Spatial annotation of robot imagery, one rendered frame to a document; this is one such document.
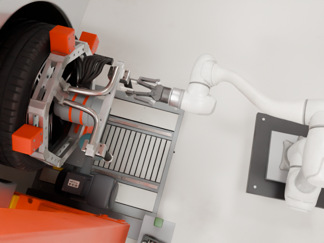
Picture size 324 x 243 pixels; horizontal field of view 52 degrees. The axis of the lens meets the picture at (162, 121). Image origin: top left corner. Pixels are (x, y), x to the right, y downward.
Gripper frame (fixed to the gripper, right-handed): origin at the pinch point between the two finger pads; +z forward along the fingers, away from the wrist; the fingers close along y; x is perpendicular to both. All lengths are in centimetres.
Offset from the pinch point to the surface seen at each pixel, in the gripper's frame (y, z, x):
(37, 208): -64, 26, -15
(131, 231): -65, -14, -70
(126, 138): -9, 7, -77
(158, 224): -56, -30, -17
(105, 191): -47, 3, -42
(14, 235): -60, -16, 104
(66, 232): -60, -16, 83
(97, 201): -54, 6, -42
